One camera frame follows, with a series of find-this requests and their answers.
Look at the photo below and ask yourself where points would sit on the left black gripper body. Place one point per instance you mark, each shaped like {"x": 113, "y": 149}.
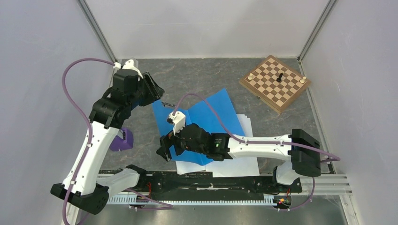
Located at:
{"x": 134, "y": 98}

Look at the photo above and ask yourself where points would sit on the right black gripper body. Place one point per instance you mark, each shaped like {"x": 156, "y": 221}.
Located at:
{"x": 180, "y": 145}

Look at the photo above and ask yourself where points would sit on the printed white paper sheet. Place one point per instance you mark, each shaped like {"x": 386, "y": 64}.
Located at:
{"x": 188, "y": 167}

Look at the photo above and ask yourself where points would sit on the blue file folder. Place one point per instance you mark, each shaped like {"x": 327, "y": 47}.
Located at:
{"x": 201, "y": 115}

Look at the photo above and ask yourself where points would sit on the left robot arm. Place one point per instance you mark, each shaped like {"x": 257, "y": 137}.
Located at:
{"x": 81, "y": 187}

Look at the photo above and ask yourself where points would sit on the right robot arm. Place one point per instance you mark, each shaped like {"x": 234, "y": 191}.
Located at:
{"x": 299, "y": 151}

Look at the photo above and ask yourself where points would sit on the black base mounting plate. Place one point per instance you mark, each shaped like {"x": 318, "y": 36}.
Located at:
{"x": 202, "y": 186}

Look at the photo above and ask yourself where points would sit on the wooden chessboard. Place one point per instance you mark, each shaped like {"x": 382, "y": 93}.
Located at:
{"x": 278, "y": 96}

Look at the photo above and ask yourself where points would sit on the black chess piece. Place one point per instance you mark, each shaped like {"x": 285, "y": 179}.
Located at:
{"x": 279, "y": 78}

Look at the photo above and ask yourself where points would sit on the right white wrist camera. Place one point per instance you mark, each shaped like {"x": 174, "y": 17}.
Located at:
{"x": 177, "y": 119}

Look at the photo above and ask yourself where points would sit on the purple camera stand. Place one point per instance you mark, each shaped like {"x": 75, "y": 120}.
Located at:
{"x": 124, "y": 140}

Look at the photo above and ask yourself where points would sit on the slotted cable duct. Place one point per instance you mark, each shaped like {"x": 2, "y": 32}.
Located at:
{"x": 266, "y": 200}

